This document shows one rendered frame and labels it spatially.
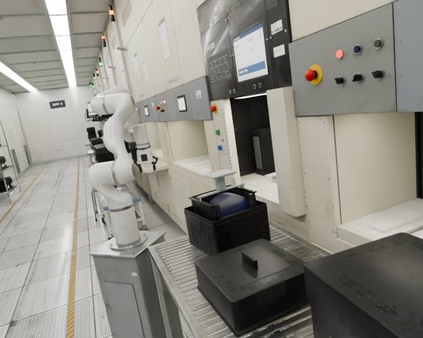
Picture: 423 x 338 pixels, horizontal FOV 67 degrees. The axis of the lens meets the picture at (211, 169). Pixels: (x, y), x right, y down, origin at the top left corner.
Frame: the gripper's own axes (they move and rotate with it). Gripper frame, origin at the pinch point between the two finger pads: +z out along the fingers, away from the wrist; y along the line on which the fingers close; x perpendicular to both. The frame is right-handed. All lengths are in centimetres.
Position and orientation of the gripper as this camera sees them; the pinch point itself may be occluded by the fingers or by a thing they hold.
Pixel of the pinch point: (148, 170)
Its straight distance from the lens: 221.6
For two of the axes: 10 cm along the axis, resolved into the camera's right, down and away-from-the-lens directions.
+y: 9.9, -1.4, -0.8
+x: 0.5, -2.0, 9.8
